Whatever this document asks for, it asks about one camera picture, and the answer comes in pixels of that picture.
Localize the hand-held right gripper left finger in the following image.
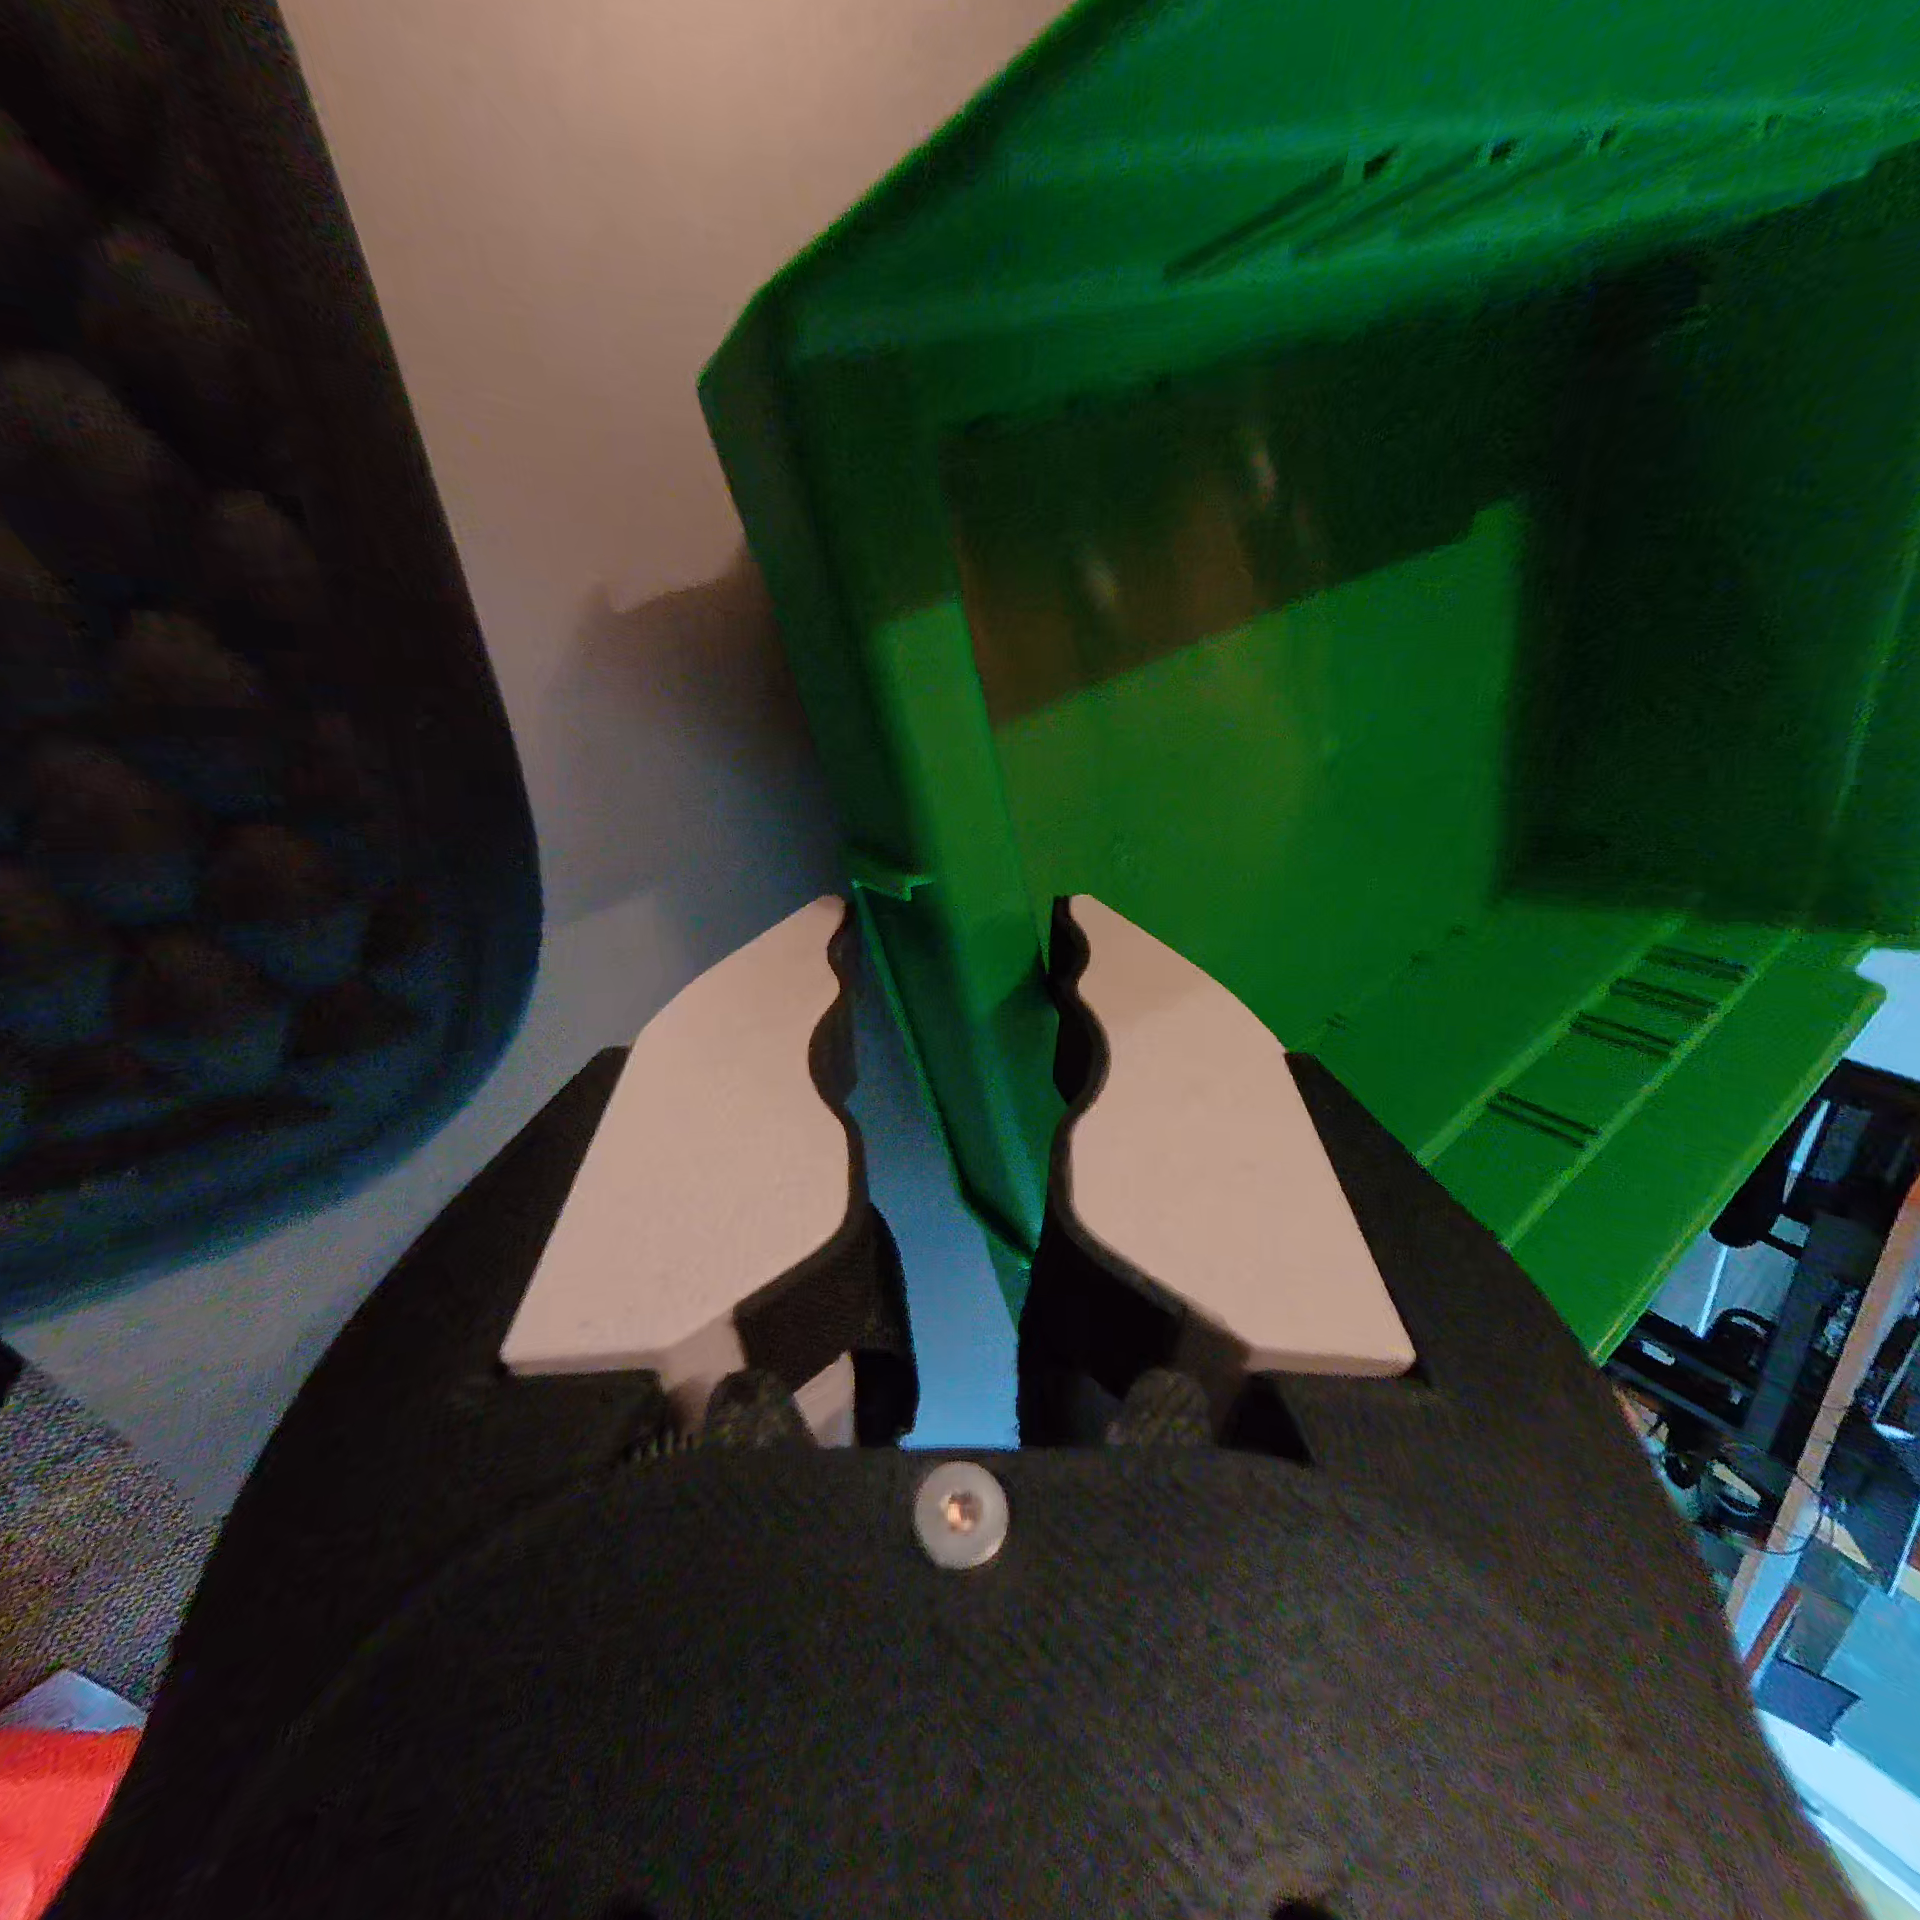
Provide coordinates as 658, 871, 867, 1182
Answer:
499, 894, 921, 1449

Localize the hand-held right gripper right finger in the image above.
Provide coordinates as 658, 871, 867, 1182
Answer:
1017, 894, 1422, 1454

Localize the green plastic bin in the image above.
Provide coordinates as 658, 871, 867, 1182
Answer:
697, 0, 1920, 1360

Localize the black bumpy object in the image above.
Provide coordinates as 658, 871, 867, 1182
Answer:
0, 0, 545, 1320

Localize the red object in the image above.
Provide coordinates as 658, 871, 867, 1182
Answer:
0, 1669, 146, 1920

